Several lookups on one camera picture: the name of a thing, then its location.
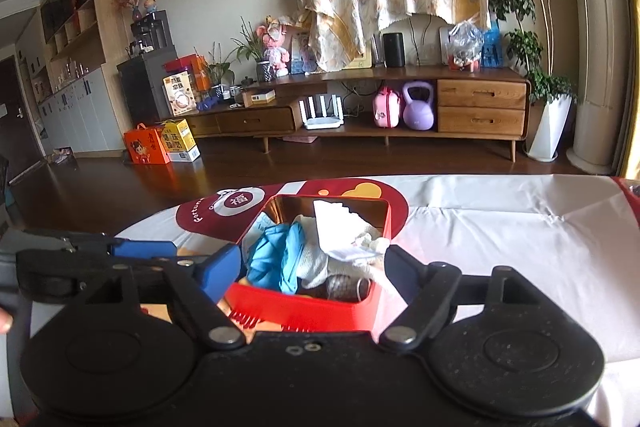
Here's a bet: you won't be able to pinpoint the orange gift box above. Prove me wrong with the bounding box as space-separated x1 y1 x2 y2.
124 123 171 165

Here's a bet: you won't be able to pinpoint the small pink suitcase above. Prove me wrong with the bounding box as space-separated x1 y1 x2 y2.
372 88 403 128

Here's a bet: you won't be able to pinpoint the striped cloth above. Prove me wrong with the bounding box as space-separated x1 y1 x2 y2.
325 274 373 303

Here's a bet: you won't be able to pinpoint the wooden television cabinet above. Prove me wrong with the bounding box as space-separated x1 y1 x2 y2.
182 66 531 160

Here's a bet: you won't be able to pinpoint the wooden wall shelf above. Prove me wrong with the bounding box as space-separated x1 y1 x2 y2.
15 0 126 88

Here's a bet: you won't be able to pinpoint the small potted plant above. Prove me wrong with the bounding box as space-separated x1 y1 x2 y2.
202 42 236 100

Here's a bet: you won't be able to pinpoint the purple kettlebell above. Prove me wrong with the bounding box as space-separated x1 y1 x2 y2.
401 81 436 130

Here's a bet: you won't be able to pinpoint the red gift box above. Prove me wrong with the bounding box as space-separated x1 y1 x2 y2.
164 54 208 92

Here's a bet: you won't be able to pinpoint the red tin box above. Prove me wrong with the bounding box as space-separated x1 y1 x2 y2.
224 194 392 333

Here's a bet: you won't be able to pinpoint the white paper packet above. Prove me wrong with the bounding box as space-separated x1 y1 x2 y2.
312 199 381 263

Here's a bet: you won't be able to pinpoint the yellow curtain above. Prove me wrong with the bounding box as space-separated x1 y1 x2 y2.
617 0 640 180

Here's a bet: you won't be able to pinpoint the black cabinet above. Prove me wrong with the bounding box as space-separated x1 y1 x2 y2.
116 52 178 128

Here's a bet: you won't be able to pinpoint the white and red printed tablecloth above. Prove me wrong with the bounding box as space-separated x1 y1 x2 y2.
115 174 640 425

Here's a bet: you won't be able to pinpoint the small beige box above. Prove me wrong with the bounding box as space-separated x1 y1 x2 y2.
243 88 277 106

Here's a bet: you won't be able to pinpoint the clear plastic bag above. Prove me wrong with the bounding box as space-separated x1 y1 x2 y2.
446 21 485 72

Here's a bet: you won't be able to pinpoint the beige standing air conditioner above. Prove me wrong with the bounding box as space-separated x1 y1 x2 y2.
560 0 631 175

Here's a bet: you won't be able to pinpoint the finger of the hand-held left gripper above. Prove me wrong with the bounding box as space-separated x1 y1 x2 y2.
62 233 179 259

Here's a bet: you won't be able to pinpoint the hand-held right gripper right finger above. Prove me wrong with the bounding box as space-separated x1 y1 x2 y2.
378 244 558 352

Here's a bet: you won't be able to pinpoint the small cartoon printed packet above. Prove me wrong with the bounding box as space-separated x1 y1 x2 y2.
250 211 276 243

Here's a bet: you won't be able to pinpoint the pink doll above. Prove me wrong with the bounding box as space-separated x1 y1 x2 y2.
256 16 293 78

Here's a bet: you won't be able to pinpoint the black cylinder speaker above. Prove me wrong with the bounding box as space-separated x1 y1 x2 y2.
382 33 406 68

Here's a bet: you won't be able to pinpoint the printed picture card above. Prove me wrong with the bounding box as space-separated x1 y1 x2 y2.
291 32 316 75

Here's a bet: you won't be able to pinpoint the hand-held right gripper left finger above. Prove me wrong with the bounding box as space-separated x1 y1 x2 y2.
80 244 247 351

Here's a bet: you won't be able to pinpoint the blue plastic bag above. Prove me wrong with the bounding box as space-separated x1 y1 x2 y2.
481 22 502 68

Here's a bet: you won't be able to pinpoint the cream snack box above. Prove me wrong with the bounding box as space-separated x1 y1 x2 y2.
161 73 197 116

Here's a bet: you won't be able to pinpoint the yellow carton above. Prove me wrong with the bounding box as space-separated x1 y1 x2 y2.
161 119 202 162

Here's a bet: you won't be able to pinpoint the white fan-shaped ornament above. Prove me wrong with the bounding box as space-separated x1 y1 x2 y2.
377 12 451 66

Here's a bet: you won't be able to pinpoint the white cupboards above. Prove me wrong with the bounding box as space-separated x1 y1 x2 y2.
37 67 126 158

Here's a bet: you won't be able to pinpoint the cream mesh cloth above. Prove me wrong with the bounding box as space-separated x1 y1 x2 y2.
295 214 392 290

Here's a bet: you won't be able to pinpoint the black coffee machine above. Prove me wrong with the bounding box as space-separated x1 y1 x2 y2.
130 10 173 55

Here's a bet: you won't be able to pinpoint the blue cloth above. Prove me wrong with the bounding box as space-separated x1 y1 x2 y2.
246 221 307 295

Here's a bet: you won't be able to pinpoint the white planter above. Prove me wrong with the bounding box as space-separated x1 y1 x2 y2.
525 94 573 162

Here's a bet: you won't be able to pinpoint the potted orchid plant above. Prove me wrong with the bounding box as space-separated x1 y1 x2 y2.
231 18 276 82

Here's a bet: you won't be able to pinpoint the dark wooden door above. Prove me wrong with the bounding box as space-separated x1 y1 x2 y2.
0 57 46 178

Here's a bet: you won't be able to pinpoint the white router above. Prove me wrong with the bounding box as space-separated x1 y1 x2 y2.
299 93 346 130

